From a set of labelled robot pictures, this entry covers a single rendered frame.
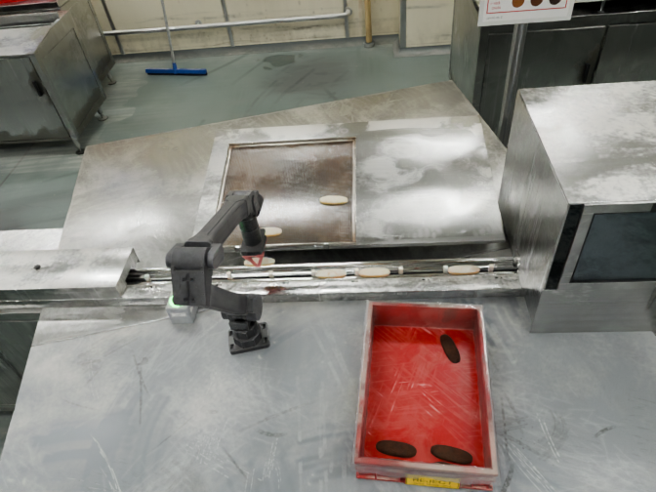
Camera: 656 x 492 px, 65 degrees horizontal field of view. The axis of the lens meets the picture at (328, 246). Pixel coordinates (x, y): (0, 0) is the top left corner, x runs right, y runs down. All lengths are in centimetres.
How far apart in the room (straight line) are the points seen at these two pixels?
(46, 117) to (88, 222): 213
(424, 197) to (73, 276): 120
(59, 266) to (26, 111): 252
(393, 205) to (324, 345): 56
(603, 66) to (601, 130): 184
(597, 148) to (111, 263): 147
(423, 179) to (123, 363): 116
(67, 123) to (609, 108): 354
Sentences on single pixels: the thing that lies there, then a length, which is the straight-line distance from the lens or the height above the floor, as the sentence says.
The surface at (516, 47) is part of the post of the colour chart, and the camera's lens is 222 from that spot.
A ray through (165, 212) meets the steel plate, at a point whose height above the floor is 82.
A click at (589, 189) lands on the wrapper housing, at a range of 132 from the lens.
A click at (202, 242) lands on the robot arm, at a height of 131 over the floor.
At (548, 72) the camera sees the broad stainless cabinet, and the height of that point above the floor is 64.
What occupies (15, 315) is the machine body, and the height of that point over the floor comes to 78.
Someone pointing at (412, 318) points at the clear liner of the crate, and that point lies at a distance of 153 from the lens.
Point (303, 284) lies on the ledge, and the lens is 164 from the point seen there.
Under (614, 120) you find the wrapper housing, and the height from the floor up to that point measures 130.
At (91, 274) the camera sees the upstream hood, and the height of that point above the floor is 92.
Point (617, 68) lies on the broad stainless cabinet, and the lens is 340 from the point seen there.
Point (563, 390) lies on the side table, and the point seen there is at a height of 82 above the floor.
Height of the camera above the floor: 209
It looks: 44 degrees down
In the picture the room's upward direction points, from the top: 8 degrees counter-clockwise
